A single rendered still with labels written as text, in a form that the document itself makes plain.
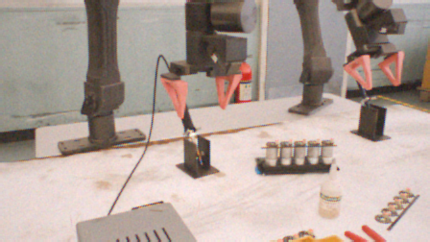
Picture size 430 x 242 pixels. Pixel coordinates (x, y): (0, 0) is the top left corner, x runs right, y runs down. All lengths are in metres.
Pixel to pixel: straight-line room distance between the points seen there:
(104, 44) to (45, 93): 2.45
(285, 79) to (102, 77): 3.16
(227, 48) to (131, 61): 2.73
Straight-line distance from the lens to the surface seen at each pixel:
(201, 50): 0.68
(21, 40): 3.24
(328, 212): 0.66
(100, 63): 0.88
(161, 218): 0.47
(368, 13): 1.01
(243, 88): 3.55
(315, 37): 1.24
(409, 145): 1.04
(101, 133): 0.94
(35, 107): 3.33
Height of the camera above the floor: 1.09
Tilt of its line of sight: 18 degrees down
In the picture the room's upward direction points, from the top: straight up
